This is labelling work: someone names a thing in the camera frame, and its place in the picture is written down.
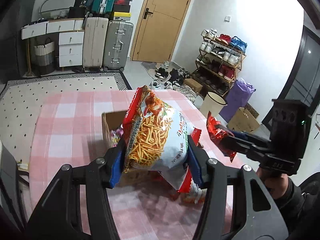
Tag red wafer snack pack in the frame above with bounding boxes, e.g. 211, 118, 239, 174
206, 111, 236, 163

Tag purple snack bag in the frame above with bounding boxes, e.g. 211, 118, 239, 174
110, 124, 124, 147

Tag white fries snack bag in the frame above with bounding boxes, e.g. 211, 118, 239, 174
169, 188, 207, 204

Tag white red Korean noodle bag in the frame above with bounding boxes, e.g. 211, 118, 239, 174
123, 86, 201, 193

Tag person's right hand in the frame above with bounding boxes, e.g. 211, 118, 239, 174
256, 167, 289, 199

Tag brown carton on floor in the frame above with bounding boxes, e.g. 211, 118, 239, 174
227, 107, 260, 133

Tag cream trash bin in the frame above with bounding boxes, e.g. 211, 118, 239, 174
200, 92, 227, 118

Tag brown SF cardboard box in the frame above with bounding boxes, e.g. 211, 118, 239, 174
101, 111, 164, 188

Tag pink checkered tablecloth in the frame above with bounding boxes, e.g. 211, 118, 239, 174
28, 89, 245, 240

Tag small brown shoe box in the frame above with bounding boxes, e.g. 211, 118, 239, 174
183, 79, 203, 93

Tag wooden shoe rack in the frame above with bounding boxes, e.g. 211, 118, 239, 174
191, 29, 247, 98

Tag pile of shoes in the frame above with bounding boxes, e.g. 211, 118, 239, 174
142, 61, 200, 103

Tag patterned floor rug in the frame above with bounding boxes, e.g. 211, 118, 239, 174
1, 72, 131, 163

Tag silver grey suitcase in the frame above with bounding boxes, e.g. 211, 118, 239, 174
103, 20, 133, 71

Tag woven laundry basket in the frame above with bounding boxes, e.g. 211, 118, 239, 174
34, 37, 55, 76

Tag beige suitcase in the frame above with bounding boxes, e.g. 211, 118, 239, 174
82, 17, 108, 68

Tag wooden door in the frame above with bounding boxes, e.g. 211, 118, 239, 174
130, 0, 191, 63

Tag white drawer desk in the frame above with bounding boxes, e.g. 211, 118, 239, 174
21, 18, 84, 77

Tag stacked shoe boxes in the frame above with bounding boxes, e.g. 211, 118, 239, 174
109, 0, 133, 21

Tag oval mirror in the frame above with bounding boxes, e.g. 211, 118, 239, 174
39, 0, 75, 18

